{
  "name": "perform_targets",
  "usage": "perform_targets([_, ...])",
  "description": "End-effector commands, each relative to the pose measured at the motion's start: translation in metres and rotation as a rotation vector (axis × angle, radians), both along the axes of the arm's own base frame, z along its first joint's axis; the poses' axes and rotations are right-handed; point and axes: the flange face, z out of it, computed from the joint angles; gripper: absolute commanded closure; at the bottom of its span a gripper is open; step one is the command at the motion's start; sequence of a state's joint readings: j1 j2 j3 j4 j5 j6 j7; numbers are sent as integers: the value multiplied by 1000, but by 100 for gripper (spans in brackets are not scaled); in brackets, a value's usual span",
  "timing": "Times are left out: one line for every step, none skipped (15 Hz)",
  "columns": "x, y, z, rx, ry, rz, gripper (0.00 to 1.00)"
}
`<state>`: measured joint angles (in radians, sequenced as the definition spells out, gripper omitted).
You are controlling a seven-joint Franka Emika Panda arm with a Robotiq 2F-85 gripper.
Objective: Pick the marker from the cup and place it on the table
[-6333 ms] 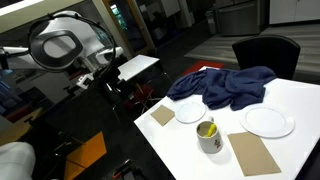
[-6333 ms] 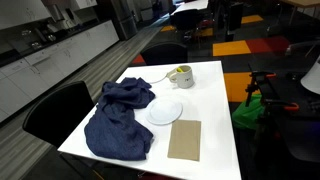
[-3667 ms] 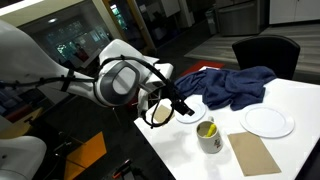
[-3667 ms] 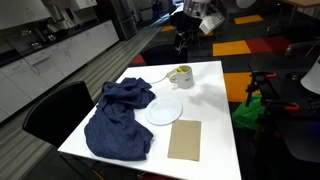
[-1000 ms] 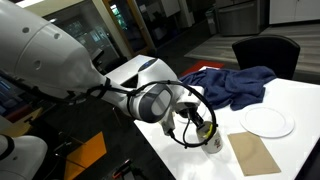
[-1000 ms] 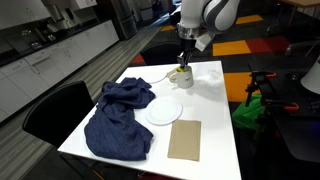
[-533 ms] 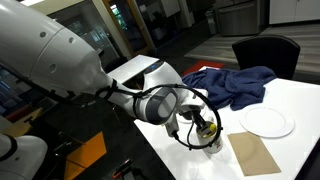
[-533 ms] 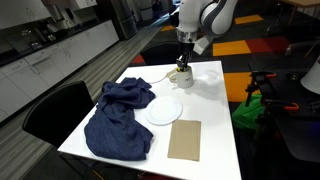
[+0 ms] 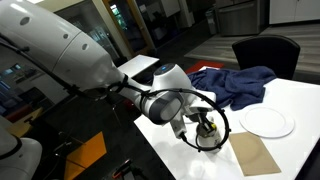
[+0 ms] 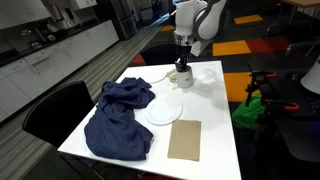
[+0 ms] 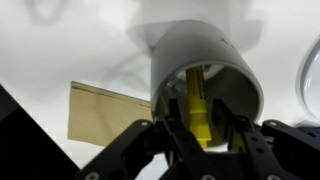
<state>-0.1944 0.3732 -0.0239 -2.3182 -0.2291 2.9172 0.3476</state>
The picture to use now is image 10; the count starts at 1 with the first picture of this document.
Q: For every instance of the stainless steel refrigerator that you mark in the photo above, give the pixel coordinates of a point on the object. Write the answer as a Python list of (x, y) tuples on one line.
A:
[(121, 20)]

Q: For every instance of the white mug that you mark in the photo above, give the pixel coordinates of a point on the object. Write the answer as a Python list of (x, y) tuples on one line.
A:
[(185, 80)]

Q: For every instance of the blue crumpled cloth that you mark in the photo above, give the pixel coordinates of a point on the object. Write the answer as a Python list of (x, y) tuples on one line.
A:
[(116, 123)]

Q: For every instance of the silver coffee machine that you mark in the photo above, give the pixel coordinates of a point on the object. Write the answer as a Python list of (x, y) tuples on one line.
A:
[(58, 15)]

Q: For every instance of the white round plate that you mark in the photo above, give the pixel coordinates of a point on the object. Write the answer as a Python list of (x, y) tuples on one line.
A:
[(164, 112)]

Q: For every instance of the black chair with rounded back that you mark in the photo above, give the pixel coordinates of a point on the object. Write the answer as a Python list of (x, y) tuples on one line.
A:
[(160, 53)]

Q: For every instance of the green bag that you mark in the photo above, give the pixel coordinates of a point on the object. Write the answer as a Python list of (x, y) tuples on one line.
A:
[(246, 115)]

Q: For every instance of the grey office chair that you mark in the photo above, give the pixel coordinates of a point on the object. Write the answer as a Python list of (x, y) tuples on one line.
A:
[(301, 46)]

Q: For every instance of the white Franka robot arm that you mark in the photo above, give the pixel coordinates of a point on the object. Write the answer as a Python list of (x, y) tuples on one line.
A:
[(186, 16)]

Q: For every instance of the black tripod with orange clamps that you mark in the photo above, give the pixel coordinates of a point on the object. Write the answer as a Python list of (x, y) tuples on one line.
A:
[(256, 80)]

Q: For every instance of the black kitchen countertop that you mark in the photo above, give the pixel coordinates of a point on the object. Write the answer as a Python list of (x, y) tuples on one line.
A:
[(10, 56)]

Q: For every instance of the light grey wrist camera bar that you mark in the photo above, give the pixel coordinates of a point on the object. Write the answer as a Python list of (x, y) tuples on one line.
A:
[(200, 47)]

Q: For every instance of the wooden table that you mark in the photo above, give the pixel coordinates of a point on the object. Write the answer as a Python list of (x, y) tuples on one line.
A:
[(300, 2)]

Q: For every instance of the large black chair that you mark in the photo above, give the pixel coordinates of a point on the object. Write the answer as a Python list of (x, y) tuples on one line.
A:
[(56, 113)]

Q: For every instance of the white upper kitchen cabinet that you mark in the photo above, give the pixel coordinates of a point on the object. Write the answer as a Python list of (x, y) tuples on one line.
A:
[(20, 11)]

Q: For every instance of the white lower kitchen cabinets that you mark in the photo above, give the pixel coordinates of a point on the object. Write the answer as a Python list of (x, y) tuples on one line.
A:
[(50, 66)]

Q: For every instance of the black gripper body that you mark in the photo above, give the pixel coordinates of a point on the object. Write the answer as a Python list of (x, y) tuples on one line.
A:
[(183, 50)]

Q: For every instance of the black side table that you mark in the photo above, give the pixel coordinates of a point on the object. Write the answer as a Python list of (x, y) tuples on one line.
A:
[(300, 133)]

